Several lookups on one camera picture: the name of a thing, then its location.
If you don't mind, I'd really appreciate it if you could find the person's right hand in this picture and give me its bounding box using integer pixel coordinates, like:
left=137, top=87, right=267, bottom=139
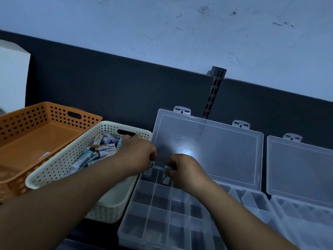
left=165, top=154, right=212, bottom=195

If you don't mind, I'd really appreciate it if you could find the blue-capped small tube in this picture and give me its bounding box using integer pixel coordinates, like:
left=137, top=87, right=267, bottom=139
left=161, top=165, right=173, bottom=185

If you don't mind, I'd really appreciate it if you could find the orange plastic basket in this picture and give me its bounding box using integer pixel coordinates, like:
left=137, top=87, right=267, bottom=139
left=0, top=102, right=103, bottom=204

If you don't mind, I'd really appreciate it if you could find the wide black shelf back panel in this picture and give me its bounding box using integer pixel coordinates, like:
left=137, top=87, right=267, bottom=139
left=0, top=30, right=216, bottom=136

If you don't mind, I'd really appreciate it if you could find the white cardboard box open lid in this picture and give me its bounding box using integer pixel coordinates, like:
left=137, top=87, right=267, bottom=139
left=0, top=40, right=31, bottom=114

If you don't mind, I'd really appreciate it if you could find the person's left forearm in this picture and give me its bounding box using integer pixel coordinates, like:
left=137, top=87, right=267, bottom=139
left=0, top=157, right=130, bottom=250

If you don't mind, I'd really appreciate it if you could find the black slotted shelf upright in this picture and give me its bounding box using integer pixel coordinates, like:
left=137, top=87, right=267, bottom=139
left=202, top=66, right=227, bottom=119

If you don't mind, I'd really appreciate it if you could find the white perforated plastic basket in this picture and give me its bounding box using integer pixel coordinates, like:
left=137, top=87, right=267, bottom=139
left=25, top=121, right=153, bottom=224

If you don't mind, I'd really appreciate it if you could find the purple-capped small tube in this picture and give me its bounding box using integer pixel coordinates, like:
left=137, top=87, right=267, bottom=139
left=144, top=160, right=156, bottom=179

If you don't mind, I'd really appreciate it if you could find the person's right forearm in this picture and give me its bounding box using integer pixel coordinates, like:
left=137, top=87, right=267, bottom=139
left=186, top=179, right=300, bottom=250

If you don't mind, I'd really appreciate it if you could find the person's left hand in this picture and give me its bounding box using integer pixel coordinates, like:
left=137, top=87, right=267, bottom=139
left=116, top=134, right=157, bottom=178

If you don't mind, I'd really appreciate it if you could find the pile of small tubes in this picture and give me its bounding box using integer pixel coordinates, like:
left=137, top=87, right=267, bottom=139
left=71, top=133, right=124, bottom=170

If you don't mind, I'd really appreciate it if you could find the narrow black shelf back panel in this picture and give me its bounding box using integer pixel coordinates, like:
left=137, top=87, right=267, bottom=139
left=209, top=78, right=333, bottom=151

